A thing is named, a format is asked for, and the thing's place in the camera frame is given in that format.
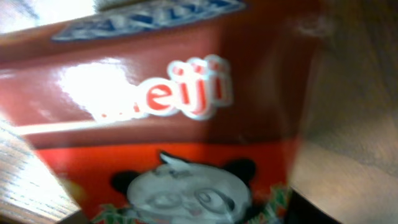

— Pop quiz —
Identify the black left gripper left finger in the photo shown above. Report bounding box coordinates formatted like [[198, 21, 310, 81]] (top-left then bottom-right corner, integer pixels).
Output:
[[57, 211, 92, 224]]

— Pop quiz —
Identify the red Meiji panda biscuit box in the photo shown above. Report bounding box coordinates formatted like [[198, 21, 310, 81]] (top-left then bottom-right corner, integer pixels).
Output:
[[1, 0, 323, 223]]

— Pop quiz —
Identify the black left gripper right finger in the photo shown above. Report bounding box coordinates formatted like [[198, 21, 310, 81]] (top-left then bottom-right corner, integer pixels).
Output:
[[284, 190, 341, 224]]

